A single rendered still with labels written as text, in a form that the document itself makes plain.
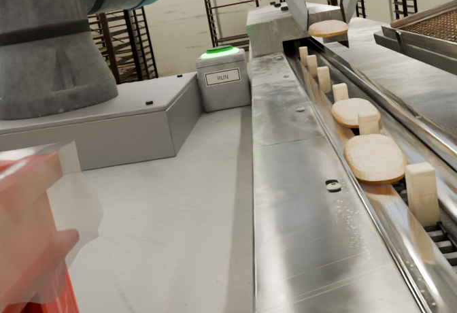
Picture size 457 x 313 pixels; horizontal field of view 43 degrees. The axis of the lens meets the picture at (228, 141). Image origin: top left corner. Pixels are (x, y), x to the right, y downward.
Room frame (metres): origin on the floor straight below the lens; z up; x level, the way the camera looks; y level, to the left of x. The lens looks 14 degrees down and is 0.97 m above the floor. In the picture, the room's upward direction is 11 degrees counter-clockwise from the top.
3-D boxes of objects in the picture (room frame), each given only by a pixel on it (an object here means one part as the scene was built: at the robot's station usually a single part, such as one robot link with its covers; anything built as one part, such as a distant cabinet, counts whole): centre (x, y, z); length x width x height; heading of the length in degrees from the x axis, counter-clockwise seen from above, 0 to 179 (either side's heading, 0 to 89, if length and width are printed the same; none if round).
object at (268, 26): (1.67, -0.21, 0.89); 1.25 x 0.18 x 0.09; 175
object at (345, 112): (0.51, -0.12, 0.86); 0.10 x 0.04 x 0.01; 175
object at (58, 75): (0.73, 0.20, 0.93); 0.15 x 0.15 x 0.10
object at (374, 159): (0.37, -0.09, 0.86); 0.10 x 0.04 x 0.01; 171
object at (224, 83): (0.85, -0.01, 0.84); 0.08 x 0.08 x 0.11; 85
